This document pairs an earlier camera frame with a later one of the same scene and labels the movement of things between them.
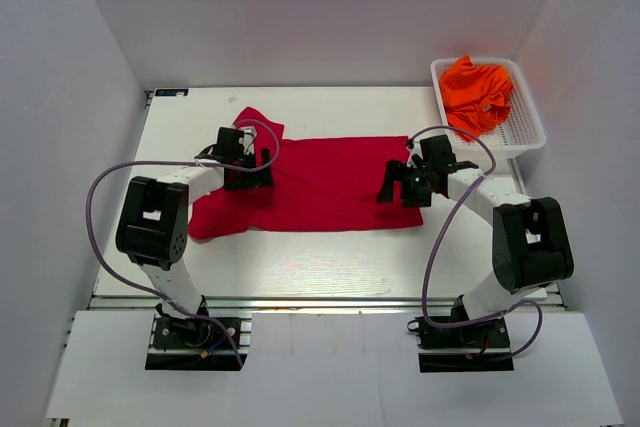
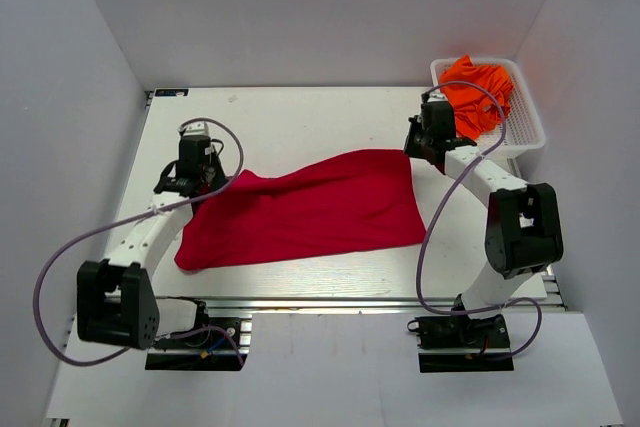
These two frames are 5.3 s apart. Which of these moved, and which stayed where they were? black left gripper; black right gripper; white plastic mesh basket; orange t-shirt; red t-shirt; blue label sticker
Moved: red t-shirt; black right gripper; black left gripper
Stayed: blue label sticker; white plastic mesh basket; orange t-shirt
